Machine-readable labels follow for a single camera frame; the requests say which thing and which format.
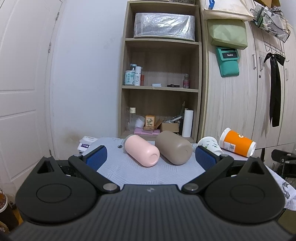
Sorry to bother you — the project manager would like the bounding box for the white tube bottle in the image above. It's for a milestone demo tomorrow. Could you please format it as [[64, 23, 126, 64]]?
[[134, 66, 142, 86]]

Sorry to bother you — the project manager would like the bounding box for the orange paper cup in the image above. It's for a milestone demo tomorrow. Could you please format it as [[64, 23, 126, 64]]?
[[219, 128, 256, 158]]

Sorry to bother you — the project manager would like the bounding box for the wire hanging basket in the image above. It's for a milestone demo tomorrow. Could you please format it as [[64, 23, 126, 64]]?
[[250, 4, 291, 43]]

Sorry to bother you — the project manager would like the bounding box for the white paper towel roll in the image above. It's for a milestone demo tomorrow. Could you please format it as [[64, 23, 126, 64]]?
[[182, 109, 194, 138]]

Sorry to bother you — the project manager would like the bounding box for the white door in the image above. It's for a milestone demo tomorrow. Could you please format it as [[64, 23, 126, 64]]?
[[1, 1, 65, 196]]

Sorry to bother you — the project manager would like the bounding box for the teal hanging pouch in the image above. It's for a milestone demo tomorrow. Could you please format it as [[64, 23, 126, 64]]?
[[216, 47, 239, 77]]

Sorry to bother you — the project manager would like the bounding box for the taupe brown cup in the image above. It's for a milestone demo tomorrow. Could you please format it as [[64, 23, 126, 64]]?
[[155, 131, 193, 165]]

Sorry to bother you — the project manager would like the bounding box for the light wood wardrobe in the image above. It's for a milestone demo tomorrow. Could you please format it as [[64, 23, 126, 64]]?
[[199, 22, 295, 162]]

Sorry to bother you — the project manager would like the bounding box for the teal label jar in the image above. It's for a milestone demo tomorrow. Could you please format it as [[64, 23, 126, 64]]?
[[124, 70, 135, 85]]

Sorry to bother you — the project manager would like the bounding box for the wooden shelf unit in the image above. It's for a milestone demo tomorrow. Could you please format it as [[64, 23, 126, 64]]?
[[117, 1, 202, 142]]

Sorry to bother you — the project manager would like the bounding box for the red small bottle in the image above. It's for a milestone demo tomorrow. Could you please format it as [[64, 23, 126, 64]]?
[[140, 74, 144, 86]]

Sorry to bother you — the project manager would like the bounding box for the pink cup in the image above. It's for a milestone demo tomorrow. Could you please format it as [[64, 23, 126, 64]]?
[[124, 135, 160, 167]]

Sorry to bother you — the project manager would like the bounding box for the pink flat box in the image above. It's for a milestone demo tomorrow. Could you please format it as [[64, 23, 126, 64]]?
[[134, 128, 160, 136]]

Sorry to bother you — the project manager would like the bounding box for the white small cup on shelf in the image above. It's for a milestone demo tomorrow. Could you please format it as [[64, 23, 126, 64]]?
[[135, 116, 145, 128]]

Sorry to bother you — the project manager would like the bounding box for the white purple package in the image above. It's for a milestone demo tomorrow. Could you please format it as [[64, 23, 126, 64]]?
[[77, 136, 98, 154]]

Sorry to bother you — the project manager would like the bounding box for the silver foil storage box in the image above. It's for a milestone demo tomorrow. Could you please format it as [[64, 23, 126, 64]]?
[[133, 13, 195, 41]]

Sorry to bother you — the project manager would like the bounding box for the orange floral box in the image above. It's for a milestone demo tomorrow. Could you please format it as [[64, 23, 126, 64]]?
[[144, 115, 156, 131]]

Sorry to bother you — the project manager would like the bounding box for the small cardboard box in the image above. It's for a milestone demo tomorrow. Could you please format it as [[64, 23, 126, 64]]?
[[161, 123, 179, 133]]

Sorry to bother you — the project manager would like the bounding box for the black ribbon bow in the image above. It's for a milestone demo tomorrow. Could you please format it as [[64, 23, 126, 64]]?
[[264, 53, 285, 127]]

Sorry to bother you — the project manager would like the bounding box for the green hanging pouch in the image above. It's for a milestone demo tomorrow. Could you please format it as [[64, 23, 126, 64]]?
[[207, 19, 248, 50]]

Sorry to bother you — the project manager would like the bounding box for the white floral paper cup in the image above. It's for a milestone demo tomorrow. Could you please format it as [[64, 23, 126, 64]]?
[[197, 137, 224, 156]]

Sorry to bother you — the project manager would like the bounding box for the clear bottle beige cap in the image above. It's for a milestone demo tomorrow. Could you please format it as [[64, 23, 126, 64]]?
[[128, 108, 137, 131]]

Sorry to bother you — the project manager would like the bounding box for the small pink bottle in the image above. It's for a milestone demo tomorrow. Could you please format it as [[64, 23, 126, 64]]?
[[183, 74, 190, 88]]

